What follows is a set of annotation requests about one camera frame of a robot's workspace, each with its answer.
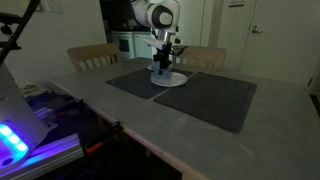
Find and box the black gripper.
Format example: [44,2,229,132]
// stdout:
[153,45,172,76]

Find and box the blue cloth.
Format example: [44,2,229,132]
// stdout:
[151,70,172,84]

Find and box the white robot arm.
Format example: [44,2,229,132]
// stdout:
[129,0,180,75]

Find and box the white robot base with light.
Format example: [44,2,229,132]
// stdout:
[0,63,48,173]

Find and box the large white plate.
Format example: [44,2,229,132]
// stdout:
[151,72,188,87]

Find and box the dark placemat near plate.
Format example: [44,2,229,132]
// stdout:
[106,69,192,99]

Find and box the white kitchen stove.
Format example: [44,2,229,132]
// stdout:
[112,31,152,59]

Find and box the right wooden chair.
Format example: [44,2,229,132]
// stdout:
[172,46,227,71]

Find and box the wooden chair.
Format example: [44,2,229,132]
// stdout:
[67,43,121,72]
[172,46,227,71]

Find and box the dark placemat large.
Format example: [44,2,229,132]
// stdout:
[155,72,257,133]

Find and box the orange black clamp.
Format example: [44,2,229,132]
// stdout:
[83,121,123,154]

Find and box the left wooden chair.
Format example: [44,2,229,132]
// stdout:
[67,43,121,72]

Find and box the white door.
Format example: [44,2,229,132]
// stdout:
[240,0,320,85]

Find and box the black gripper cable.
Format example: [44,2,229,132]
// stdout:
[171,45,189,58]

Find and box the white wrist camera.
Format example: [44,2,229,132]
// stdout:
[144,35,182,50]

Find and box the silver door handle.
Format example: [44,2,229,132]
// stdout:
[251,25,263,34]

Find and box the black camera stand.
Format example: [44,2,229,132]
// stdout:
[0,0,41,65]

